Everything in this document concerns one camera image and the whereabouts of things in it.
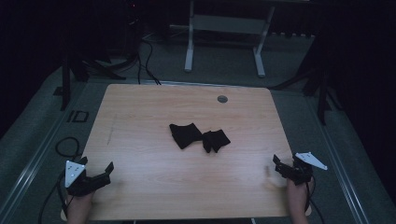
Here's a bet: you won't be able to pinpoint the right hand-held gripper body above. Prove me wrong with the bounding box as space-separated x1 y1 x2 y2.
287 151 329 187

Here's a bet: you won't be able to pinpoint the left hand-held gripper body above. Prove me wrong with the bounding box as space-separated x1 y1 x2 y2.
64 156 106 198

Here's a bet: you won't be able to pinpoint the black sock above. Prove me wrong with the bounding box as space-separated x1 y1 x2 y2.
168 122 204 150
201 129 232 154

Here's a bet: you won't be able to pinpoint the person's right hand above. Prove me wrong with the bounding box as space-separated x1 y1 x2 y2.
286 178 314 214

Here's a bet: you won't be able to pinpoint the person's left hand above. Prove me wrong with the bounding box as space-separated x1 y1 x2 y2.
65 190 95 217

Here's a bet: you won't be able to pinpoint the black metal stand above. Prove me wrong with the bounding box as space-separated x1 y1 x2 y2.
269 29 345 126
59 0 146 112

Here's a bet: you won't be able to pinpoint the black looped floor cable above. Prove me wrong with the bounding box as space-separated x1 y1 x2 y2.
55 136 82 161

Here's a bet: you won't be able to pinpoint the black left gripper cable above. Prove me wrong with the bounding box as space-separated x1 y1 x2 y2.
37 171 76 224

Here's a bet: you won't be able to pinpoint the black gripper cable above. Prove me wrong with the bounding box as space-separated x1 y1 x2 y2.
37 171 76 224
305 175 327 224

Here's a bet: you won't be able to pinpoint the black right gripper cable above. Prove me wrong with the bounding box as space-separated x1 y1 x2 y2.
305 175 327 224

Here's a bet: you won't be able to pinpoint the metal floor rail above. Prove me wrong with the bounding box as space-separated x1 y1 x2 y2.
306 94 372 224
0 81 104 220

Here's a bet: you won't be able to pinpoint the black floor cables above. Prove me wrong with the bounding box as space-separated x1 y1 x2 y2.
135 38 163 86

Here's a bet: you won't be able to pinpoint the white metal desk frame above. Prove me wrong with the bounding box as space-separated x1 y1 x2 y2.
169 0 312 78

